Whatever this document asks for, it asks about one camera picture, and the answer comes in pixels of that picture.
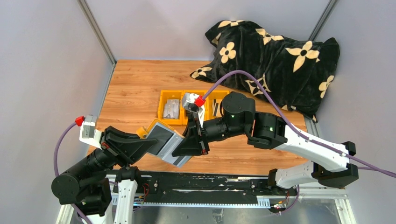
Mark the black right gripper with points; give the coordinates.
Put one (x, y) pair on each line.
(193, 144)

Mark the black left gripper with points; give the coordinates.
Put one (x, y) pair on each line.
(130, 146)

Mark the yellow leather card holder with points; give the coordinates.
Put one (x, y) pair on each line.
(166, 152)

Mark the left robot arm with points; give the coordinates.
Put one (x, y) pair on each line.
(101, 187)

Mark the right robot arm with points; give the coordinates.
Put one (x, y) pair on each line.
(327, 163)

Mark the silver card stack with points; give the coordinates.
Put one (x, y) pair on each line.
(171, 109)

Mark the yellow bin with beige cards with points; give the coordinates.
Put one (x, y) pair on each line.
(216, 94)

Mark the beige striped card stack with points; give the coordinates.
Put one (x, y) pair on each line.
(216, 109)

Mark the yellow bin with black cards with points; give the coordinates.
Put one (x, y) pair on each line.
(193, 92)

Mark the yellow bin with silver cards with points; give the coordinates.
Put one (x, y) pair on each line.
(170, 94)

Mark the black floral fleece blanket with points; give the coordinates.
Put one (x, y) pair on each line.
(295, 74)

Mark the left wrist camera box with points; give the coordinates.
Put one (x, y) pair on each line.
(89, 134)

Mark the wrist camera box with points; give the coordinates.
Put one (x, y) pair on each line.
(194, 103)
(89, 134)

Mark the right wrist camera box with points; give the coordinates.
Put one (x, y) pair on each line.
(194, 103)

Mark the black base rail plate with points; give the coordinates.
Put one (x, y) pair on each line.
(175, 189)

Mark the aluminium frame rail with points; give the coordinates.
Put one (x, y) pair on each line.
(97, 31)

